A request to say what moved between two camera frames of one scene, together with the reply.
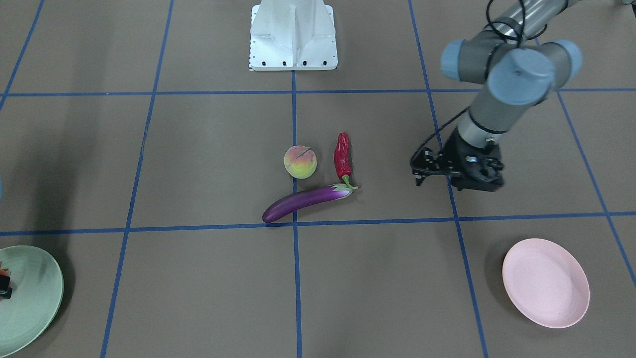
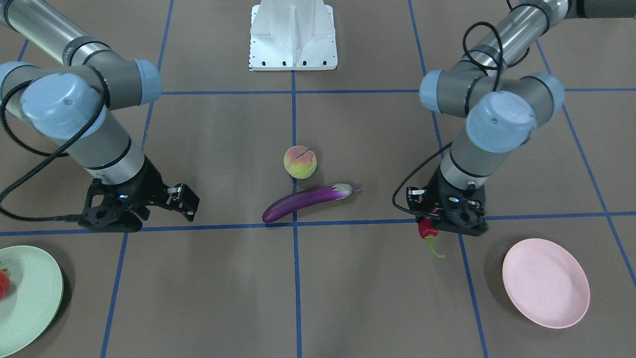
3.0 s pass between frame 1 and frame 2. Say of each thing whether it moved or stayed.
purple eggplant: stayed
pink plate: stayed
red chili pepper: moved
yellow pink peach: stayed
